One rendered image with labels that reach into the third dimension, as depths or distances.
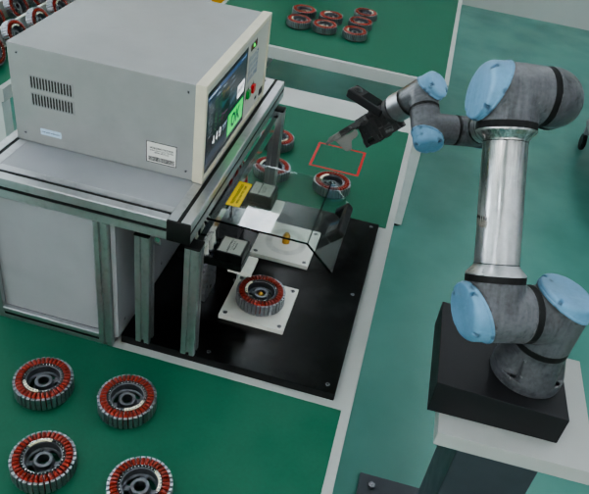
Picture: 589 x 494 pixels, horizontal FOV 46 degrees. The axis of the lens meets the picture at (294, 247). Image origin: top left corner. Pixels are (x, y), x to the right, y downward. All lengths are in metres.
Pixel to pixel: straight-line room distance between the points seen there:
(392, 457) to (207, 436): 1.09
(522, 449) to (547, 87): 0.71
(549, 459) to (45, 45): 1.26
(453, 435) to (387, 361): 1.19
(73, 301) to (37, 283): 0.08
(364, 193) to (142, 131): 0.92
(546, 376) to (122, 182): 0.92
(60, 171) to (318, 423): 0.70
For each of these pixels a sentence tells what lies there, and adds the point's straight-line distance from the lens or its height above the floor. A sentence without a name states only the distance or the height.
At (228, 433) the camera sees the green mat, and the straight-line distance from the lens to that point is 1.39.
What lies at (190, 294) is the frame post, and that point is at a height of 0.93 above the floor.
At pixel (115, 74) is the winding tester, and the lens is 1.33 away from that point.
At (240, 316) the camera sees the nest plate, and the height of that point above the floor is 0.78.
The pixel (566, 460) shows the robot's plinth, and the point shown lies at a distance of 1.55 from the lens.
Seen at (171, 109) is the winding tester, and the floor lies 1.26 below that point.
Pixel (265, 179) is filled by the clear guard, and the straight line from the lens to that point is 1.49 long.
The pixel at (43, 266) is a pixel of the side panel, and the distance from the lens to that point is 1.49.
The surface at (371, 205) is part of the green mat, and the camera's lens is 2.05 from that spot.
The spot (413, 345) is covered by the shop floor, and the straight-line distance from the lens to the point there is 2.74.
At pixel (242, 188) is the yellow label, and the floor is 1.07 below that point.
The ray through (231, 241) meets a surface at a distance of 1.54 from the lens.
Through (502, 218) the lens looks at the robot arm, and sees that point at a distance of 1.35.
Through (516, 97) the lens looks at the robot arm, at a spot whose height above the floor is 1.35.
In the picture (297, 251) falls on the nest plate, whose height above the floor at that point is 0.78.
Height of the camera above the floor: 1.85
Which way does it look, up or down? 37 degrees down
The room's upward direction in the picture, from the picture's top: 9 degrees clockwise
